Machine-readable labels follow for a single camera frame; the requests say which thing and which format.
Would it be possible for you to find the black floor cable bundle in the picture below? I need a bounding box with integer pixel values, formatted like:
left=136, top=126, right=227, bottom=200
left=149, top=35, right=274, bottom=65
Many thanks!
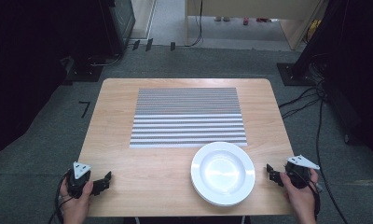
left=278, top=78, right=327, bottom=120

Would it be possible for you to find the person's right hand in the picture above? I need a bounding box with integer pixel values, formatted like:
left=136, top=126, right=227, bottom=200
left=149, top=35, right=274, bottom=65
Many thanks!
left=280, top=168, right=320, bottom=224

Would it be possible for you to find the person's left hand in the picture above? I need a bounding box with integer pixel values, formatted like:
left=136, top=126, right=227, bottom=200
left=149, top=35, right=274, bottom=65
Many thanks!
left=59, top=179, right=94, bottom=224

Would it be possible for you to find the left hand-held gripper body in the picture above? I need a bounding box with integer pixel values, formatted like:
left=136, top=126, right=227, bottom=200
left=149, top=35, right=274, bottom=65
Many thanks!
left=65, top=161, right=92, bottom=200

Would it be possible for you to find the dark glass cabinet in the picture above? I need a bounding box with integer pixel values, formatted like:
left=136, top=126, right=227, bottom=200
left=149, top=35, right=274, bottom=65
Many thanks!
left=106, top=0, right=136, bottom=57

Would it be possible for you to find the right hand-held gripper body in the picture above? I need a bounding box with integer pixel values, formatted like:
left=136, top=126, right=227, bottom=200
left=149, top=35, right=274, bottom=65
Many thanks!
left=283, top=154, right=321, bottom=189

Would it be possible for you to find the black hanging cable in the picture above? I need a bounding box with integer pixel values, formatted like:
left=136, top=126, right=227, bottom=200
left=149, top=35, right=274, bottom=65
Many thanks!
left=186, top=0, right=205, bottom=49

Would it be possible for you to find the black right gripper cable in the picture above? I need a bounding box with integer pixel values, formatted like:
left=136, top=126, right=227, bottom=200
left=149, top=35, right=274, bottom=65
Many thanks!
left=309, top=178, right=323, bottom=220

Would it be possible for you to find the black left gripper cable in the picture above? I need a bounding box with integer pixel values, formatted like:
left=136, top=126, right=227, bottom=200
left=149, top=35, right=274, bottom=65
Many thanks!
left=47, top=172, right=73, bottom=224

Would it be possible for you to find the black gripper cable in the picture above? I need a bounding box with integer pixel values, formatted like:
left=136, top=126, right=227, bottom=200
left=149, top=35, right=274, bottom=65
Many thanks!
left=309, top=178, right=323, bottom=220
left=47, top=172, right=73, bottom=224

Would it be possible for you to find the black curtain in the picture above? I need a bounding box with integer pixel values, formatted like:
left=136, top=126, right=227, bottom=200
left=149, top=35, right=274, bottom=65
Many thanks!
left=0, top=0, right=114, bottom=162
left=295, top=0, right=373, bottom=158

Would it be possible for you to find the black stand base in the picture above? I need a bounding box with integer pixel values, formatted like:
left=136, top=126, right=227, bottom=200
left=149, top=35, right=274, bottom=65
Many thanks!
left=64, top=55, right=104, bottom=84
left=276, top=62, right=318, bottom=87

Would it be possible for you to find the grey striped placemat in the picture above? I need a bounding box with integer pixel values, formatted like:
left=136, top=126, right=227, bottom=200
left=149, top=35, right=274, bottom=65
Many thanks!
left=129, top=87, right=249, bottom=149

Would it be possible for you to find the light wooden desk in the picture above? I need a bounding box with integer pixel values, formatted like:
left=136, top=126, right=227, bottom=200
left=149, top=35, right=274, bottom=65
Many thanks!
left=184, top=0, right=329, bottom=51

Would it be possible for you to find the white plate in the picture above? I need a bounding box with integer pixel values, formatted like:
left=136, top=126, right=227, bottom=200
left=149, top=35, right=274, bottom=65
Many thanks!
left=190, top=141, right=256, bottom=208

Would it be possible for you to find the long black floor cable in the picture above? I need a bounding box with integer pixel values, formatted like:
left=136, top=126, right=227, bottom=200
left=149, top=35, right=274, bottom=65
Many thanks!
left=314, top=92, right=351, bottom=224

